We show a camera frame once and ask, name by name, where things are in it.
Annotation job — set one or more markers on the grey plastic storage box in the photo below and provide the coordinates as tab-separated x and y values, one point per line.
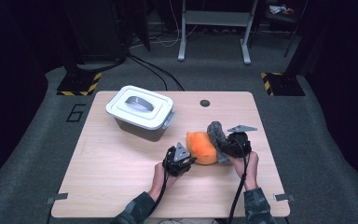
136	132

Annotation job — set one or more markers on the white and orange shelf clutter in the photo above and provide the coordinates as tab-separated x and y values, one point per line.
278	9

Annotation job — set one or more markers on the person's left hand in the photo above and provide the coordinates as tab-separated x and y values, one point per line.
156	178

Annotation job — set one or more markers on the grey towel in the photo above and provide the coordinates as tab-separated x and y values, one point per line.
217	137

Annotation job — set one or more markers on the person's right hand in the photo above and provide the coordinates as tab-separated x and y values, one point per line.
252	171

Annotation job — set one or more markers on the grey tape strip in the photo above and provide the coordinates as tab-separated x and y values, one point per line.
56	198
284	197

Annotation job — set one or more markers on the white metal table frame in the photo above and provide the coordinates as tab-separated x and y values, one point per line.
217	18

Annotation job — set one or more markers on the black striped stand base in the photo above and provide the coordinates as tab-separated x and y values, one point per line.
79	84
284	84

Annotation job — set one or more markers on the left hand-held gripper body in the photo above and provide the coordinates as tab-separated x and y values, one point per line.
175	165

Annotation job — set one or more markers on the black cabinet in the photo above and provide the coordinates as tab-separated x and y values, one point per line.
96	28

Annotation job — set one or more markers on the white lidded plastic container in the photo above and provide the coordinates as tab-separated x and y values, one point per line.
155	116

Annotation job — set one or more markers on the orange plush toy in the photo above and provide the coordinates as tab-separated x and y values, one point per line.
200	149

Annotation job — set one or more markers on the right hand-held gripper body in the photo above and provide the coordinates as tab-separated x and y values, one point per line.
237	144

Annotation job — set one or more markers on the dark round table grommet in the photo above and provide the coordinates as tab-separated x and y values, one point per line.
204	103

